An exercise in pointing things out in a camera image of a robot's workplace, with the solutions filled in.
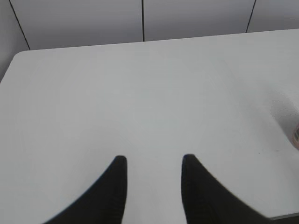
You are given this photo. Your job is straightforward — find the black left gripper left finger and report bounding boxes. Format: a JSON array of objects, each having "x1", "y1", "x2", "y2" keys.
[{"x1": 47, "y1": 155, "x2": 127, "y2": 224}]

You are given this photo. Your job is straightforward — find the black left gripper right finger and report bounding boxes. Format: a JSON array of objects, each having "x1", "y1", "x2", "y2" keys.
[{"x1": 181, "y1": 154, "x2": 271, "y2": 224}]

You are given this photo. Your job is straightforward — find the pink oolong tea bottle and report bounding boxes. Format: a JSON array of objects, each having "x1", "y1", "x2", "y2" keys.
[{"x1": 292, "y1": 126, "x2": 299, "y2": 149}]

